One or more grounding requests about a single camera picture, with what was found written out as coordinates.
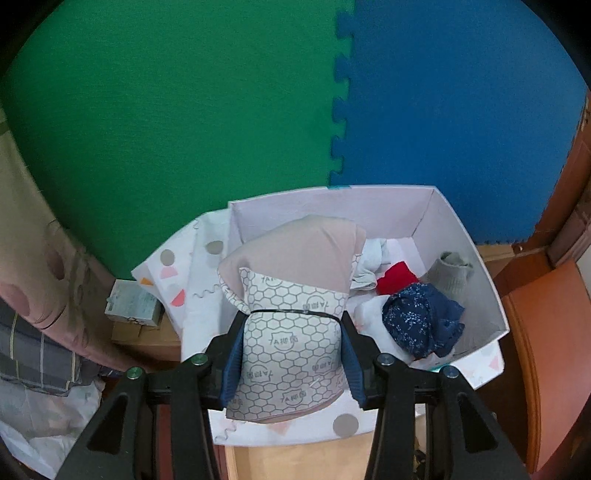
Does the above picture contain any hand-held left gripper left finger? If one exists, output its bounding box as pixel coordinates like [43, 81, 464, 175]
[55, 311, 247, 480]

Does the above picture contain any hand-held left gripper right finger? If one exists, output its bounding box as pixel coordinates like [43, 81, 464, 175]
[339, 314, 529, 480]

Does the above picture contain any white underwear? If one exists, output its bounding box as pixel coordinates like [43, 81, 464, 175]
[348, 293, 407, 365]

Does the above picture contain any honeycomb print underwear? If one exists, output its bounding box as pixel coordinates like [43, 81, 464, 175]
[218, 215, 368, 423]

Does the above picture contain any navy floral lace underwear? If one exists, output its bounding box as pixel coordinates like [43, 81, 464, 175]
[381, 282, 466, 361]

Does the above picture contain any red underwear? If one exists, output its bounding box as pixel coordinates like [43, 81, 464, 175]
[376, 261, 421, 296]

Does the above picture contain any wooden drawer with grey front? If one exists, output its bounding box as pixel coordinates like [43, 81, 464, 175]
[224, 431, 430, 480]

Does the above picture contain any grey sock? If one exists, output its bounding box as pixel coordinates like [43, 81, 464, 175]
[425, 251, 475, 303]

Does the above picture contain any white shoe box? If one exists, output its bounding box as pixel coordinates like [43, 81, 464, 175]
[228, 185, 510, 370]

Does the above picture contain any patterned white cabinet cover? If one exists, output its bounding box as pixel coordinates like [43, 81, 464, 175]
[131, 208, 505, 448]

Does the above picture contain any brown cardboard box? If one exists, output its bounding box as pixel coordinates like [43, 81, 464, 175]
[111, 318, 183, 363]

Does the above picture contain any small white carton box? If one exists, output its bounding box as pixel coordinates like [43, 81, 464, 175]
[104, 279, 163, 328]

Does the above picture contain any orange wooden furniture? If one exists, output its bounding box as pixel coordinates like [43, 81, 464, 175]
[475, 88, 591, 474]

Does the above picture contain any white plastic bag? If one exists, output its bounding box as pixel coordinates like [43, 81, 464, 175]
[0, 374, 107, 480]

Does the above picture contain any grey plaid blanket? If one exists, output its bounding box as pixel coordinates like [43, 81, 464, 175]
[0, 300, 100, 398]

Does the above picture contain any pink floral bedding roll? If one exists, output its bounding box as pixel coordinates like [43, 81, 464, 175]
[0, 106, 134, 370]

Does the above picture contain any green foam mat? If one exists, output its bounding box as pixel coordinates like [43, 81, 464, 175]
[0, 0, 356, 280]

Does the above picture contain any blue foam mat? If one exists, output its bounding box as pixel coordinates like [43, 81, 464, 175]
[330, 0, 591, 247]

